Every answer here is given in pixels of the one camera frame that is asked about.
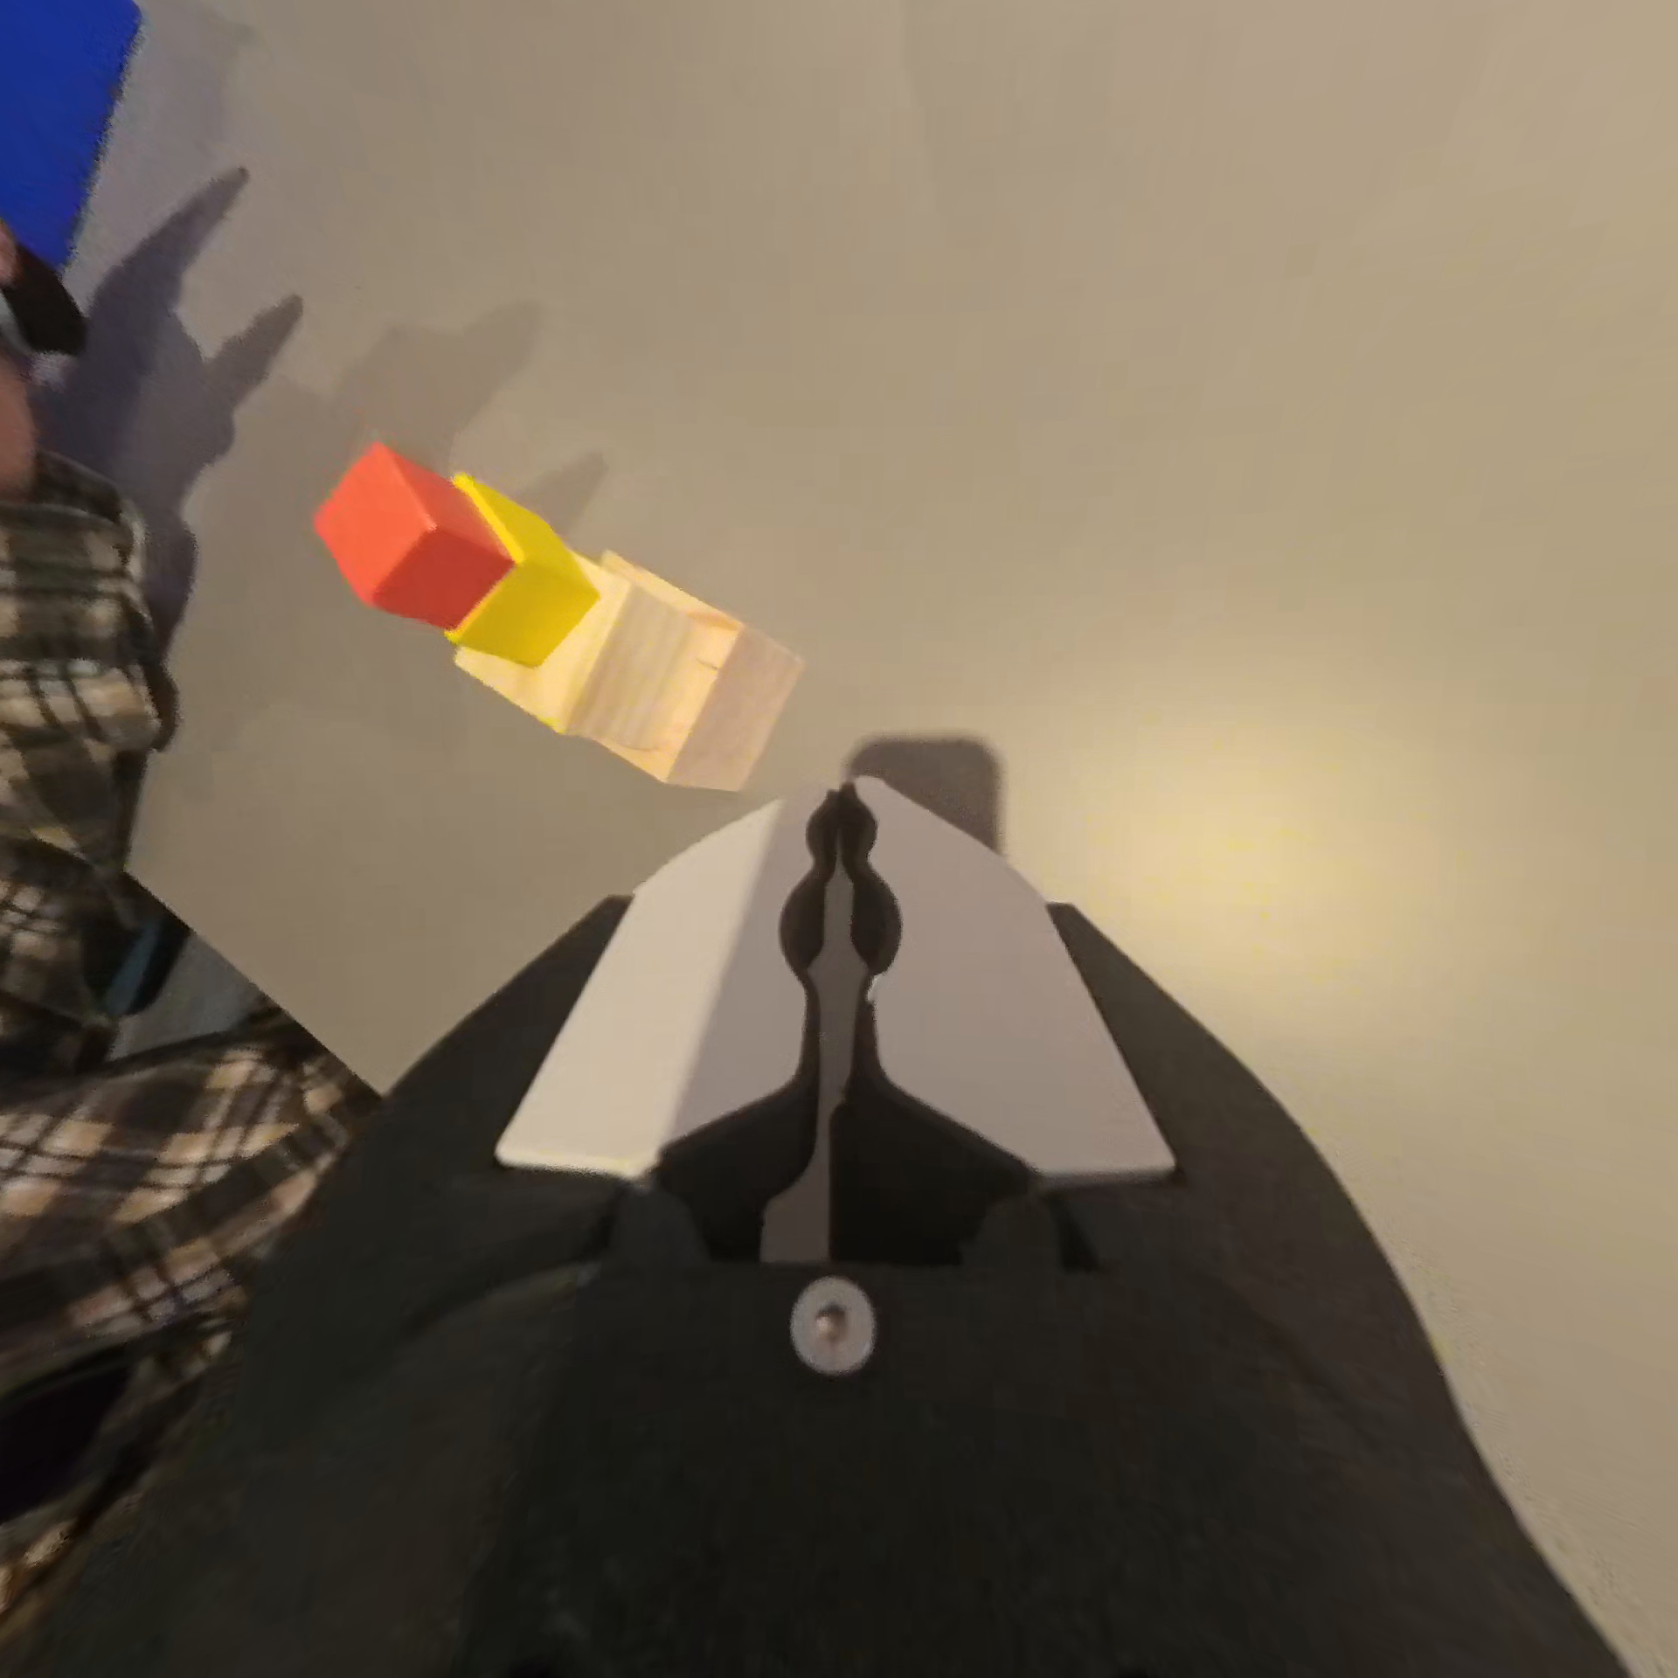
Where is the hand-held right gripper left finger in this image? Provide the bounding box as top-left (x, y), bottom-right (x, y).
top-left (495, 781), bottom-right (854, 1261)

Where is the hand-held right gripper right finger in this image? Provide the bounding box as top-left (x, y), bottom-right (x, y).
top-left (831, 777), bottom-right (1179, 1265)

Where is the large natural wooden cube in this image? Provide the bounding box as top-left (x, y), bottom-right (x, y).
top-left (618, 616), bottom-right (807, 795)

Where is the medium natural wooden cube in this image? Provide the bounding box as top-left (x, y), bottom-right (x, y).
top-left (454, 548), bottom-right (742, 777)

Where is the small red wooden cube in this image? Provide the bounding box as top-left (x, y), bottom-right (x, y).
top-left (311, 444), bottom-right (518, 632)

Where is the yellow wooden cube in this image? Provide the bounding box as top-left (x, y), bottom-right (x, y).
top-left (446, 472), bottom-right (605, 670)

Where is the person's left forearm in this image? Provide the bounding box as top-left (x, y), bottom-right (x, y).
top-left (0, 454), bottom-right (181, 919)

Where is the person's left hand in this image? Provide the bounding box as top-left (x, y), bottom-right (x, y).
top-left (0, 349), bottom-right (39, 501)

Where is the large blue plastic bin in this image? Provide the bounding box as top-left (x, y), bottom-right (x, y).
top-left (0, 0), bottom-right (144, 271)

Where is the blue office chair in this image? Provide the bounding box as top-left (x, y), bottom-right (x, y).
top-left (110, 917), bottom-right (190, 1014)

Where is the person's plaid shirt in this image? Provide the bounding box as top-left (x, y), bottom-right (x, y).
top-left (0, 865), bottom-right (384, 1612)

